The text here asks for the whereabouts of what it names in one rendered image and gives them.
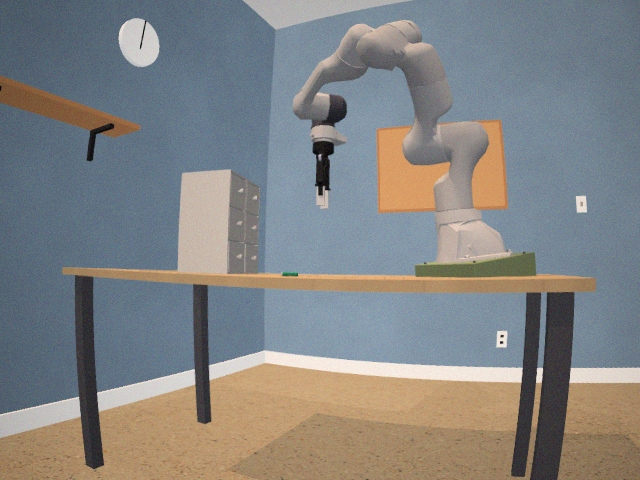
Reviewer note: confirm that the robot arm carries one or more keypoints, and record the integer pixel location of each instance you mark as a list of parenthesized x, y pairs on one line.
[(460, 232)]

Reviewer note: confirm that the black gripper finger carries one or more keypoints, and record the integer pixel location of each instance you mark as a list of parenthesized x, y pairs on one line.
[(326, 188), (320, 179)]

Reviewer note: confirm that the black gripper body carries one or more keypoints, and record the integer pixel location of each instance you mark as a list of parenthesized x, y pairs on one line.
[(325, 148)]

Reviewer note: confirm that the beige small chest of drawers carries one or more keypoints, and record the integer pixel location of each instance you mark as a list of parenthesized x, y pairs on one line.
[(204, 222)]

